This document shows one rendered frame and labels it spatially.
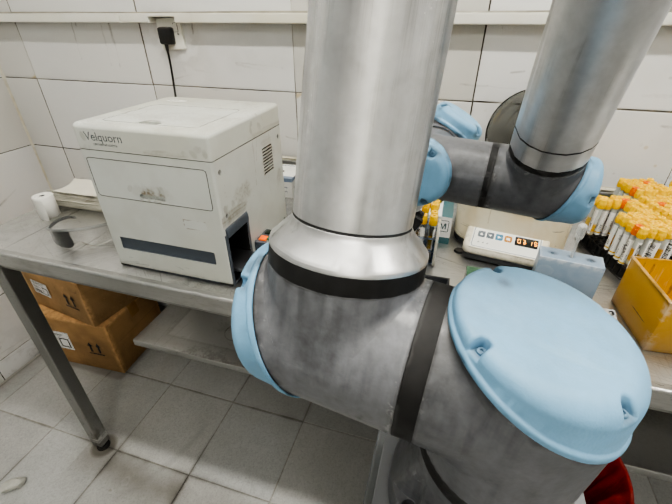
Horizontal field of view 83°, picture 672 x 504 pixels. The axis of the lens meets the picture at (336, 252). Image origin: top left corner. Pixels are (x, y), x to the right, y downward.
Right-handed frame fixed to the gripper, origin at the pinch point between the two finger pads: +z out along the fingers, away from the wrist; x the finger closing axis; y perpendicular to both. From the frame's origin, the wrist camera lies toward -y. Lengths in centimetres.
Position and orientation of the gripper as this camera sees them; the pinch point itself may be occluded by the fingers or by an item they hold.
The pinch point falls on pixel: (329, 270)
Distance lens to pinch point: 71.9
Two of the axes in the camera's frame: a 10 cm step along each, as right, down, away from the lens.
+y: 8.3, 5.6, 0.5
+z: -4.8, 6.6, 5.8
